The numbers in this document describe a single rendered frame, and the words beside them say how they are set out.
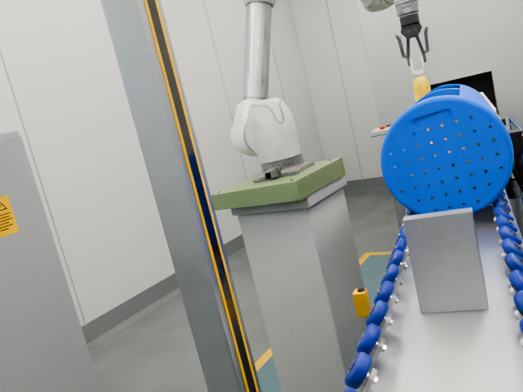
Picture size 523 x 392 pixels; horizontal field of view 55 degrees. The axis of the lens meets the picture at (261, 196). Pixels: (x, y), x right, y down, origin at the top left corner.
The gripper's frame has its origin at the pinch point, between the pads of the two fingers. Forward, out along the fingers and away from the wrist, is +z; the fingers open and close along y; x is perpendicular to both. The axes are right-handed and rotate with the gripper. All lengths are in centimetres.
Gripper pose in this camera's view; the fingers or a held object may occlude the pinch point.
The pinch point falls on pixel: (417, 64)
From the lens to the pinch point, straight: 223.7
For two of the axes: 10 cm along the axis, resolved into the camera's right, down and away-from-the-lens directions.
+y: 9.0, -1.5, -4.0
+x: 3.6, -2.3, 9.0
